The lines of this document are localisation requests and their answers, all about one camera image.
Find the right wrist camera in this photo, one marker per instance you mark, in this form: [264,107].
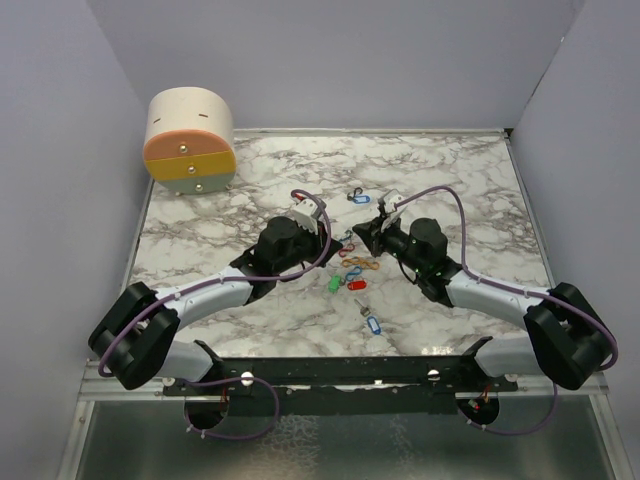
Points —
[388,211]

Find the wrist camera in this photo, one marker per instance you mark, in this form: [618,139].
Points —
[306,214]
[388,211]

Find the blue S-shaped carabiner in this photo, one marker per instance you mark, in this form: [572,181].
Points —
[353,274]

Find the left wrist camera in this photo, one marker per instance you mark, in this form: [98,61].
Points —
[306,214]

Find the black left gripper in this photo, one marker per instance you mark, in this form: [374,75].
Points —
[318,240]

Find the orange s-shaped carabiner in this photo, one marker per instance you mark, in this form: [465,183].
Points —
[352,261]
[369,265]

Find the round three-drawer storage box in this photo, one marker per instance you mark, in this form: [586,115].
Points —
[189,141]

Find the green key tag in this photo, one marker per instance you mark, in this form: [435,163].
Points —
[334,284]

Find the black S-shaped carabiner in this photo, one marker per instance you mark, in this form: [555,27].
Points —
[357,191]

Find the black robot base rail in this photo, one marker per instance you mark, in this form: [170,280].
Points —
[341,385]

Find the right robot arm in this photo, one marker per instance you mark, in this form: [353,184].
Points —
[566,340]

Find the red key tag with key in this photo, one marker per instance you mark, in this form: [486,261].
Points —
[357,285]

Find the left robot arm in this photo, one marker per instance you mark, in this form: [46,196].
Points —
[136,338]

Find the blue window tag with key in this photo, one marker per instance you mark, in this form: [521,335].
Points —
[370,318]

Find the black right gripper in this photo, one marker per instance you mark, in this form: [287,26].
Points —
[371,233]

